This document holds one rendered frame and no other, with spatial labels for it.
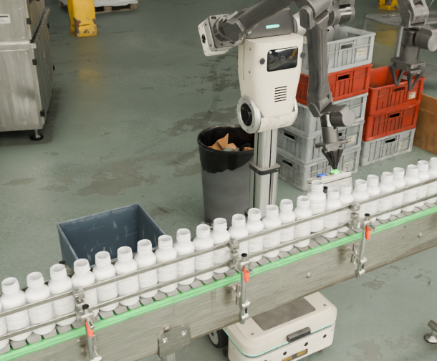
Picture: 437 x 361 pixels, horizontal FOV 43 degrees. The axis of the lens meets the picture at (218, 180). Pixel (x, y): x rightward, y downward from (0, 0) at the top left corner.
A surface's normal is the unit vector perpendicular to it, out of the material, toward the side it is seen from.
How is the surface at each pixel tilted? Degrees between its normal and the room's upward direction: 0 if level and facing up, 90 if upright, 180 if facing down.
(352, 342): 0
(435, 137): 98
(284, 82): 90
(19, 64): 90
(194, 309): 90
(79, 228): 90
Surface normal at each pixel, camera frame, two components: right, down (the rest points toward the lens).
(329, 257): 0.49, 0.40
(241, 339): -0.44, -0.65
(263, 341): 0.25, -0.55
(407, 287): 0.00, -0.89
